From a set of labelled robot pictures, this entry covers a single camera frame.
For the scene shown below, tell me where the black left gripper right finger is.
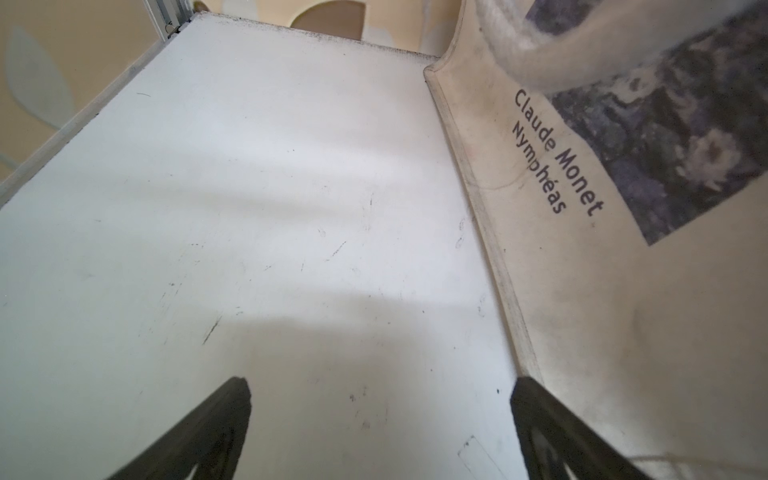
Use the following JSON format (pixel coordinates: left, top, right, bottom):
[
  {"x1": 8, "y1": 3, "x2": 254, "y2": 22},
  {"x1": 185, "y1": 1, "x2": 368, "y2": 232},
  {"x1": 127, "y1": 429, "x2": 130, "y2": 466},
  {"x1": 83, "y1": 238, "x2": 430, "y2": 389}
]
[{"x1": 510, "y1": 376, "x2": 648, "y2": 479}]

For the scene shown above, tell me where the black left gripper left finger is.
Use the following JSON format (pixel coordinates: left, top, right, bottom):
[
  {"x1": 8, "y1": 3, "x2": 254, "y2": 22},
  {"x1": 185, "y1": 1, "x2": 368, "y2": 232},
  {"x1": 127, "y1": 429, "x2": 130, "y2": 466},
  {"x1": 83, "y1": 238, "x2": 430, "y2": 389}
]
[{"x1": 111, "y1": 377, "x2": 251, "y2": 479}]

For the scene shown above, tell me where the cream Monet print tote bag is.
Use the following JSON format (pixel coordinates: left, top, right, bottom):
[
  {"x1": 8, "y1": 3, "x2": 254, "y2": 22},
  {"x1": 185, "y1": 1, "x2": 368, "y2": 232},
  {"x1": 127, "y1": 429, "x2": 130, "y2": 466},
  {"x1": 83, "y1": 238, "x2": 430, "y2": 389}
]
[{"x1": 425, "y1": 1, "x2": 767, "y2": 479}]

